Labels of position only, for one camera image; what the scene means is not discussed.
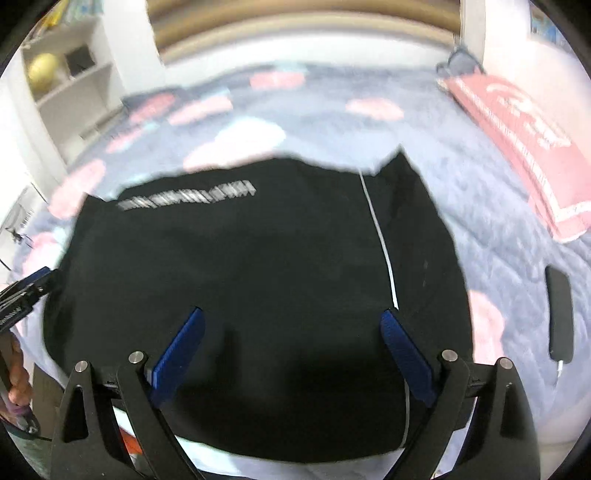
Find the white shelf unit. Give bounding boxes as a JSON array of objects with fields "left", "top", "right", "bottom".
[{"left": 18, "top": 0, "right": 127, "bottom": 160}]

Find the grey blanket with pink clouds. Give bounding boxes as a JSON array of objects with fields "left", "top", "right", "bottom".
[{"left": 9, "top": 60, "right": 591, "bottom": 444}]

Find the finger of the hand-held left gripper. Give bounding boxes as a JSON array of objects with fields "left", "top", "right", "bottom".
[{"left": 14, "top": 266, "right": 62, "bottom": 308}]

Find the pink pillow with white print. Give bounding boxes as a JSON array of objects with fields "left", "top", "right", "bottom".
[{"left": 438, "top": 73, "right": 591, "bottom": 243}]

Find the orange object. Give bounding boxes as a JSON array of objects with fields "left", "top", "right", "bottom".
[{"left": 121, "top": 427, "right": 147, "bottom": 469}]

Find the person's left hand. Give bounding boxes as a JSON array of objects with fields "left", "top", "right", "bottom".
[{"left": 0, "top": 336, "right": 35, "bottom": 418}]

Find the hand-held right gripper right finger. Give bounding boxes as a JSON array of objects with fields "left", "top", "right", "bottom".
[{"left": 379, "top": 309, "right": 542, "bottom": 480}]

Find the black hooded jacket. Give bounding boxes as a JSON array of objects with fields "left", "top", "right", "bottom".
[{"left": 42, "top": 150, "right": 474, "bottom": 464}]

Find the yellow ball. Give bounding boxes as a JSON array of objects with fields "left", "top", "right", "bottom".
[{"left": 28, "top": 52, "right": 58, "bottom": 88}]

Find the wooden slatted headboard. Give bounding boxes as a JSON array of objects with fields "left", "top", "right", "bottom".
[{"left": 148, "top": 0, "right": 462, "bottom": 65}]

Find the dark grey cushion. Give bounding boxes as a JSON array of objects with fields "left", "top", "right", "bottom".
[{"left": 436, "top": 46, "right": 485, "bottom": 78}]

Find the colourful wall poster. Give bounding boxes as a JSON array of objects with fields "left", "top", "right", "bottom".
[{"left": 529, "top": 7, "right": 575, "bottom": 49}]

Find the flat black phone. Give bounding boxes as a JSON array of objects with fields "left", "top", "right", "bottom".
[{"left": 545, "top": 265, "right": 574, "bottom": 363}]

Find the white bed sheet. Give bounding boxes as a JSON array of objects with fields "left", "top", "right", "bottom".
[{"left": 111, "top": 397, "right": 573, "bottom": 480}]

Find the small black box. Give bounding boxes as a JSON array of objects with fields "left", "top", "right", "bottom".
[{"left": 64, "top": 45, "right": 98, "bottom": 77}]

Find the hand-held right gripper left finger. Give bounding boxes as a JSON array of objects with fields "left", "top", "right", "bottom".
[{"left": 50, "top": 307, "right": 206, "bottom": 480}]

